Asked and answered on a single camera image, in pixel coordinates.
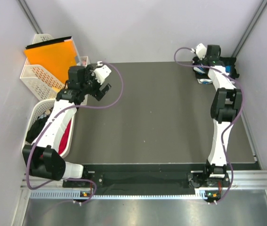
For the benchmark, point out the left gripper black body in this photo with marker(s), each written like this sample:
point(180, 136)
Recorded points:
point(91, 85)

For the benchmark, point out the black t shirt flower print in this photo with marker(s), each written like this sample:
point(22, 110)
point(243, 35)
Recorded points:
point(229, 63)

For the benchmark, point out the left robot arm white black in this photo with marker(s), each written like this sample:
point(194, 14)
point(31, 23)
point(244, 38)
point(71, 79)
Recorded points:
point(41, 156)

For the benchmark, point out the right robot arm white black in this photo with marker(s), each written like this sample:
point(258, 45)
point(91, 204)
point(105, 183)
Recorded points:
point(224, 109)

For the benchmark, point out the folded black t shirt stack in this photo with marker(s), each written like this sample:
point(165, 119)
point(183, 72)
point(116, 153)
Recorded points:
point(205, 80)

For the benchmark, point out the orange folder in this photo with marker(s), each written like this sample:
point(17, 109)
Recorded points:
point(56, 58)

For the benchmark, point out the white perforated file organizer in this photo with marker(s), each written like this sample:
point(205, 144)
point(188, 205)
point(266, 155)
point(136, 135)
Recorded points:
point(40, 81)

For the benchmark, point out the black folder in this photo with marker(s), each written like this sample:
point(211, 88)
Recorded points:
point(48, 42)

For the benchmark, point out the white oval laundry basket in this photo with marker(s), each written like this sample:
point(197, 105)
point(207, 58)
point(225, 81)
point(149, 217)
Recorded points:
point(40, 113)

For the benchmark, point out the red garment in basket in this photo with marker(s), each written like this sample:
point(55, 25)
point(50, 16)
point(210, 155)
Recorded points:
point(64, 139)

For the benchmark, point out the black garment in basket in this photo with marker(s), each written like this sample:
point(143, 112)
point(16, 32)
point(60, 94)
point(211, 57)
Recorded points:
point(36, 128)

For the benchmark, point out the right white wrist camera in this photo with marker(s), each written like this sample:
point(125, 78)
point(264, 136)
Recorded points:
point(200, 51)

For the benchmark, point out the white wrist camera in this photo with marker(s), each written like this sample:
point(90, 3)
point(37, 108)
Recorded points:
point(101, 72)
point(200, 51)

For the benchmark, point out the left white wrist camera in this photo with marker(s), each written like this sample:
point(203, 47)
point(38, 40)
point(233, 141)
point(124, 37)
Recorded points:
point(101, 72)

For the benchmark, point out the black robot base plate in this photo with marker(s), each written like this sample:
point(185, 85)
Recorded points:
point(147, 179)

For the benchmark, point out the aluminium frame rail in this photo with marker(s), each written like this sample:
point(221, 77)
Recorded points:
point(84, 190)

